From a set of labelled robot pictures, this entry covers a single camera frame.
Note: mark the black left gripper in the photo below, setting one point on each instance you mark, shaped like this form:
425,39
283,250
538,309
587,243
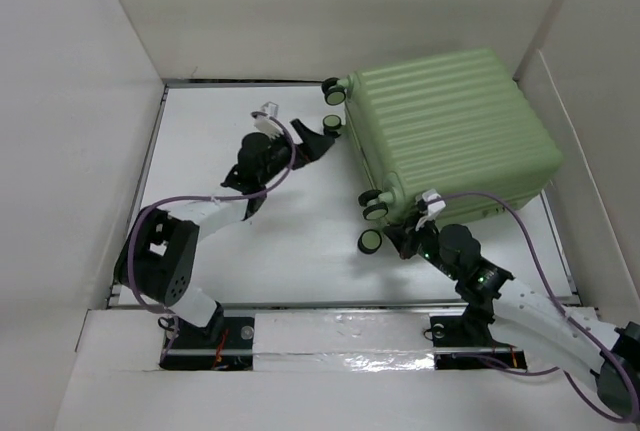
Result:
311,148

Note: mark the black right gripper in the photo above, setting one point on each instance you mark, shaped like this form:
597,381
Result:
403,236

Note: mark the green suitcase with blue lining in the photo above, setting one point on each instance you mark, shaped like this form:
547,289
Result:
454,123

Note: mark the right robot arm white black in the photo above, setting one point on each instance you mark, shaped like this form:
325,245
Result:
602,356

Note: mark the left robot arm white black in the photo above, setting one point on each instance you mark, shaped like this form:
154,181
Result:
157,260

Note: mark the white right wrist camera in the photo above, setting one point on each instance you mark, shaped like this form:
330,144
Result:
429,204

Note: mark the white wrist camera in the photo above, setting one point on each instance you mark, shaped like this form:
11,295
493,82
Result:
265,120
429,204

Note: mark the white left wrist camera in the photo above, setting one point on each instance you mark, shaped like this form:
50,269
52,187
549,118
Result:
265,120

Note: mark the metal base rail with foil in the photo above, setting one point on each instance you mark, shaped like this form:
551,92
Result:
360,340

